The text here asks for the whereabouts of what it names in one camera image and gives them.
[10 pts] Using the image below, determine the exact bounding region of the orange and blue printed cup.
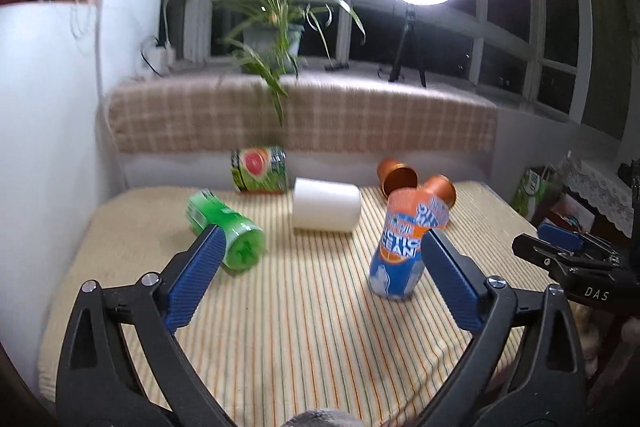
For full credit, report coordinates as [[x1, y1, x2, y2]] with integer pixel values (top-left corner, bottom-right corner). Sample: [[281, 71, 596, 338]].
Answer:
[[369, 188, 452, 301]]

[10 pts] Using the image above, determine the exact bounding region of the plaid cushion backrest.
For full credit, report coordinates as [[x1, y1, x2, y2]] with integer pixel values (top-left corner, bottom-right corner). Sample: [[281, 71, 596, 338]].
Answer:
[[107, 74, 499, 156]]

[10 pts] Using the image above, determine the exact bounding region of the green spider plant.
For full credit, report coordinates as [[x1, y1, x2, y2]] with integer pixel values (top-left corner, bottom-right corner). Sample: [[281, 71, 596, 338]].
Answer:
[[214, 0, 367, 128]]

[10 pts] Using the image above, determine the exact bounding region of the watermelon print cup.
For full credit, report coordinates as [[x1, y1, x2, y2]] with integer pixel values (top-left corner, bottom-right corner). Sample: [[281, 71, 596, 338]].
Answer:
[[229, 145, 290, 194]]

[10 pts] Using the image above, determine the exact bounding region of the green and white bag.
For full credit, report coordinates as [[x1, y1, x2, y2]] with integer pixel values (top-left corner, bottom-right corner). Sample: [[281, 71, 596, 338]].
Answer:
[[512, 166, 557, 222]]

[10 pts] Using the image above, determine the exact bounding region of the striped tablecloth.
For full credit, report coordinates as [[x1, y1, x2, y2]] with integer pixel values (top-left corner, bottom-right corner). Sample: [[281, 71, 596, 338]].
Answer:
[[37, 180, 557, 427]]

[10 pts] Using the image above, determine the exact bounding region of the copper metal cup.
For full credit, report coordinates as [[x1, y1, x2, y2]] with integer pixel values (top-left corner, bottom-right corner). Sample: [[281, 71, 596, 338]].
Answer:
[[377, 158, 419, 198], [424, 175, 457, 208]]

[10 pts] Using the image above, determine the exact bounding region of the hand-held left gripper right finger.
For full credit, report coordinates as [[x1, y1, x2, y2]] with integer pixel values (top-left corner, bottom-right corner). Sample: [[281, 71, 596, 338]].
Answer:
[[400, 228, 587, 427]]

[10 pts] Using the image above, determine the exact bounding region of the green plastic cup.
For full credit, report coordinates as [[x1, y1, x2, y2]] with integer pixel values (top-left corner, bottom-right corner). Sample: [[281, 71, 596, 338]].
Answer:
[[185, 189, 266, 276]]

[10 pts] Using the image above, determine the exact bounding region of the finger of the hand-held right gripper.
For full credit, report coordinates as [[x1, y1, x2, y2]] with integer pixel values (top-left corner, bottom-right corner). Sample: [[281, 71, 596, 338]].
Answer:
[[512, 234, 626, 280], [538, 222, 618, 259]]

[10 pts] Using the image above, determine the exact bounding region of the grey plant pot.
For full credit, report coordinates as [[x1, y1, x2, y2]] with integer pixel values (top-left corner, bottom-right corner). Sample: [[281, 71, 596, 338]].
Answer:
[[241, 24, 305, 76]]

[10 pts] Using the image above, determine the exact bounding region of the white power strip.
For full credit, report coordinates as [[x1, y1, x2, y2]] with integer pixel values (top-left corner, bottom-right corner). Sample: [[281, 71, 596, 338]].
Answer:
[[141, 36, 177, 78]]

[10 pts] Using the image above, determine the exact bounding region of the white lace cloth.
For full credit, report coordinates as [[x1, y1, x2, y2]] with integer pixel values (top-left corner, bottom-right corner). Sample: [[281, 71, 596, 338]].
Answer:
[[554, 151, 637, 239]]

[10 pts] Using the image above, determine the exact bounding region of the white cup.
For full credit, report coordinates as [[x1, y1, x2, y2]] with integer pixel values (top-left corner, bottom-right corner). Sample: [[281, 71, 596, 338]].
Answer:
[[292, 177, 362, 234]]

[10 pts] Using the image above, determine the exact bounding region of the black tripod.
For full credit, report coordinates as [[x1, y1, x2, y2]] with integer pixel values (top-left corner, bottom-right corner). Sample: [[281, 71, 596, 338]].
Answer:
[[387, 2, 427, 88]]

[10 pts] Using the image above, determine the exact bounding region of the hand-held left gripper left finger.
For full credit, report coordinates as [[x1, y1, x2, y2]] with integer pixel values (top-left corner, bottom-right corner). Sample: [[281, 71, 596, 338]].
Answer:
[[56, 224, 237, 427]]

